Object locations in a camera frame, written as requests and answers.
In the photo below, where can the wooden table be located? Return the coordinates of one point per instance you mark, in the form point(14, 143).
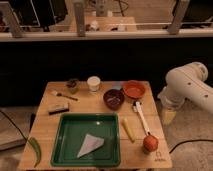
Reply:
point(132, 156)

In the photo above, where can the white towel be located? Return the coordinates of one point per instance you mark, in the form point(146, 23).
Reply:
point(90, 144)

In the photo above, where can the orange bowl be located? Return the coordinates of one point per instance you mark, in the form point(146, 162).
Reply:
point(133, 89)

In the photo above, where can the orange round fruit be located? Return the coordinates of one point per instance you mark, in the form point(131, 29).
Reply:
point(150, 143)

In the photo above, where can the green plastic tray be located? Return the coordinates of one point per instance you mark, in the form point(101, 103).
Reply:
point(73, 128)

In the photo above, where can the green chili pepper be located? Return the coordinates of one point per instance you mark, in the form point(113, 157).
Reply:
point(37, 149)

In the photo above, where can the wooden block eraser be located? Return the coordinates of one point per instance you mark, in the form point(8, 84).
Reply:
point(58, 108)

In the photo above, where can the white cup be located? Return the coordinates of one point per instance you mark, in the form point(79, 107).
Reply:
point(93, 83)

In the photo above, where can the wooden handled brush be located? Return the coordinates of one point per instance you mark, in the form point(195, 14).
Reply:
point(55, 93)

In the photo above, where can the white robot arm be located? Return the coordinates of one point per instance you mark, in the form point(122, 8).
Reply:
point(185, 82)

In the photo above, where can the dark maroon bowl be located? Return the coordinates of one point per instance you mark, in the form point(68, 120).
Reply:
point(113, 99)

